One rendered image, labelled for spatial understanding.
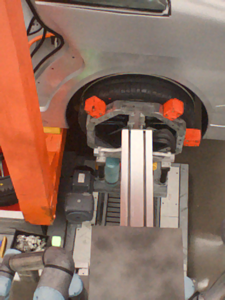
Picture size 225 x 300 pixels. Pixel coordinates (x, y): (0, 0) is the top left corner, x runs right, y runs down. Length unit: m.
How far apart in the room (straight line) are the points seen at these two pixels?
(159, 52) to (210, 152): 1.60
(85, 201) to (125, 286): 1.92
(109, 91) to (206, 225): 1.35
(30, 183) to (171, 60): 0.90
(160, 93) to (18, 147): 0.84
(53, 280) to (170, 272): 0.69
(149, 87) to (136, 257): 1.49
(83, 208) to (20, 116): 1.25
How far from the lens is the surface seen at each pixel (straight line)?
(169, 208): 3.66
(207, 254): 3.66
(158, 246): 1.46
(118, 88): 2.80
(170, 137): 2.80
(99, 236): 1.46
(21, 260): 2.29
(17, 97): 2.05
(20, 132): 2.26
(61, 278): 2.03
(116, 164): 3.04
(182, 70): 2.65
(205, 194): 3.84
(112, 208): 3.66
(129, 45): 2.53
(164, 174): 2.88
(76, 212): 3.29
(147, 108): 2.82
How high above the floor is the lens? 3.39
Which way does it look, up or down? 59 degrees down
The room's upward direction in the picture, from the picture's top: 1 degrees clockwise
